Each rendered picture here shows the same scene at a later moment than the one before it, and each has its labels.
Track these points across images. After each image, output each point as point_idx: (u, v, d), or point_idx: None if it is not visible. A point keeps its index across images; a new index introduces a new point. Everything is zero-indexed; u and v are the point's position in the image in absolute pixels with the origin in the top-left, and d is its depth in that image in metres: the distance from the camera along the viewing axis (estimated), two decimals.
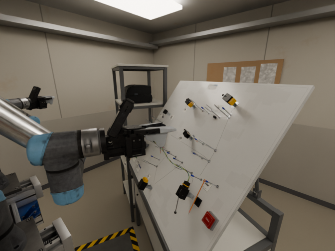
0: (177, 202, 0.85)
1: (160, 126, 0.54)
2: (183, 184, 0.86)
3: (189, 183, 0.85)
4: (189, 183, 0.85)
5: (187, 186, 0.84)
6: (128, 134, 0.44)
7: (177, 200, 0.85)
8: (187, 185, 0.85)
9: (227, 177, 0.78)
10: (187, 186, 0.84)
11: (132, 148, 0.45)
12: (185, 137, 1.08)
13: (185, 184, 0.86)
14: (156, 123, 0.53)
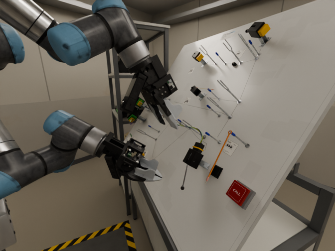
0: (185, 173, 0.58)
1: (172, 123, 0.48)
2: (194, 147, 0.59)
3: (203, 144, 0.58)
4: (203, 145, 0.58)
5: (200, 149, 0.57)
6: None
7: (186, 170, 0.58)
8: (200, 146, 0.57)
9: (264, 130, 0.51)
10: (200, 149, 0.57)
11: None
12: (194, 93, 0.80)
13: (197, 146, 0.58)
14: (168, 121, 0.47)
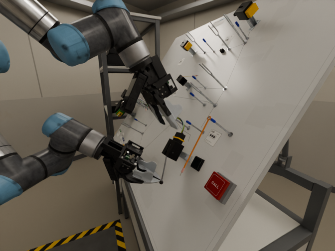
0: (164, 166, 0.53)
1: (172, 123, 0.48)
2: (174, 137, 0.54)
3: (183, 134, 0.53)
4: (183, 135, 0.53)
5: (180, 139, 0.52)
6: None
7: (165, 162, 0.52)
8: (180, 136, 0.52)
9: (249, 117, 0.45)
10: (180, 139, 0.52)
11: None
12: (180, 83, 0.75)
13: (177, 136, 0.53)
14: (168, 121, 0.47)
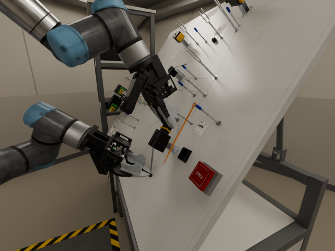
0: (151, 158, 0.50)
1: (170, 122, 0.50)
2: (161, 128, 0.51)
3: None
4: None
5: (166, 129, 0.49)
6: None
7: (152, 154, 0.50)
8: (167, 127, 0.49)
9: (238, 104, 0.43)
10: (166, 129, 0.49)
11: None
12: (171, 74, 0.72)
13: (164, 127, 0.50)
14: (165, 121, 0.49)
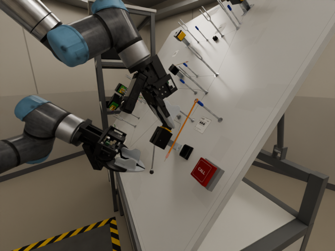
0: (153, 155, 0.50)
1: (170, 122, 0.50)
2: (161, 127, 0.51)
3: None
4: None
5: (166, 129, 0.49)
6: None
7: (153, 151, 0.50)
8: (167, 126, 0.49)
9: (239, 100, 0.43)
10: (166, 129, 0.49)
11: None
12: (172, 72, 0.72)
13: (164, 126, 0.50)
14: (165, 121, 0.49)
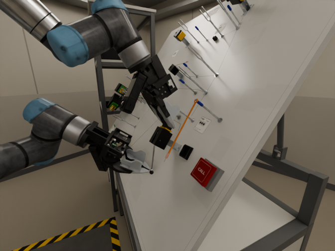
0: (152, 155, 0.50)
1: (170, 122, 0.50)
2: (161, 127, 0.51)
3: None
4: None
5: (166, 129, 0.49)
6: None
7: (153, 151, 0.50)
8: (167, 126, 0.49)
9: (239, 101, 0.43)
10: (166, 129, 0.49)
11: None
12: (172, 72, 0.72)
13: (164, 126, 0.50)
14: (165, 121, 0.49)
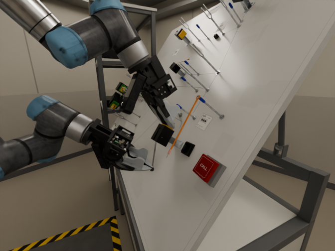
0: (154, 152, 0.50)
1: (170, 122, 0.50)
2: (163, 125, 0.51)
3: None
4: None
5: (168, 126, 0.49)
6: None
7: (154, 148, 0.50)
8: None
9: (241, 97, 0.43)
10: (168, 126, 0.49)
11: None
12: (173, 70, 0.73)
13: (166, 124, 0.50)
14: (165, 121, 0.49)
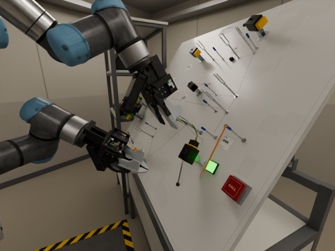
0: (180, 169, 0.56)
1: (172, 123, 0.48)
2: (189, 145, 0.57)
3: (197, 142, 0.56)
4: (197, 142, 0.56)
5: (194, 147, 0.55)
6: None
7: (181, 166, 0.56)
8: (194, 144, 0.56)
9: (261, 124, 0.49)
10: (194, 147, 0.55)
11: None
12: (191, 89, 0.79)
13: (191, 144, 0.57)
14: (168, 121, 0.47)
